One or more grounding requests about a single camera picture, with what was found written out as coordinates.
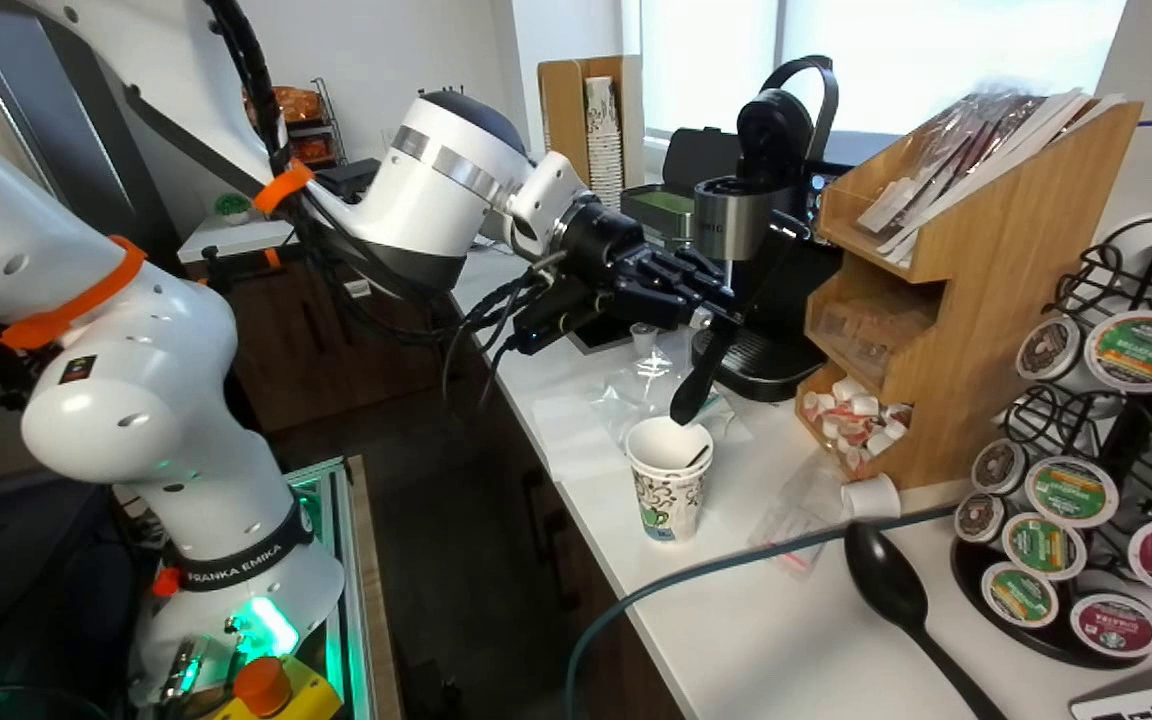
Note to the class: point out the stainless steel waste bin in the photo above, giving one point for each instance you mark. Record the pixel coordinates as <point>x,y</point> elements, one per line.
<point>688,158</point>

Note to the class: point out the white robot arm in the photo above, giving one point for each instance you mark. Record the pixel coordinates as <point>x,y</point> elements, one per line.
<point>132,380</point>

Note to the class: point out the wooden condiment organizer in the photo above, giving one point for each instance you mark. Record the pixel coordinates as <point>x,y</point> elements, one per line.
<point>916,332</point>

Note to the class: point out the black plastic spoon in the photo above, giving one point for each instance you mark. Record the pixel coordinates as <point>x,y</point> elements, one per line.
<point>895,590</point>

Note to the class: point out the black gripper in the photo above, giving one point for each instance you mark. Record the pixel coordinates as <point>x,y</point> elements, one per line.
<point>609,269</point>

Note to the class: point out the stack of paper cups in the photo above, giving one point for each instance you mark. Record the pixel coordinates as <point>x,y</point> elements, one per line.
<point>603,136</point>

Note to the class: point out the white paper coffee cup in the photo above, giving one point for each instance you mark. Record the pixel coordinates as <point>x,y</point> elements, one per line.
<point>670,465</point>

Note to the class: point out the snack rack shelf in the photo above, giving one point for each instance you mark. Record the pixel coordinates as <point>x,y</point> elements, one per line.
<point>309,127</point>

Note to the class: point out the white creamer cup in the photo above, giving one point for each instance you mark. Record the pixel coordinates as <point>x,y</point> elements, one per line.
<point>871,496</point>

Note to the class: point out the clear plastic bag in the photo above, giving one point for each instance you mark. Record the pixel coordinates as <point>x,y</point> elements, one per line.
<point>634,390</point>

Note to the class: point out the wooden cup dispenser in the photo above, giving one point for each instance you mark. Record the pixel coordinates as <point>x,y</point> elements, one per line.
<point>569,93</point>

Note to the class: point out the black silver coffee machine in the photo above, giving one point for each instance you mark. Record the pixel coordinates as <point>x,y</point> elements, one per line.
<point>763,226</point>

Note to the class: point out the yellow emergency stop button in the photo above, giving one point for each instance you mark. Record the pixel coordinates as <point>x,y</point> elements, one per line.
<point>279,690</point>

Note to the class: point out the black coffee pod carousel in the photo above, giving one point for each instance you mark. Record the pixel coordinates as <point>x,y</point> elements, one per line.
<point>1055,533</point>

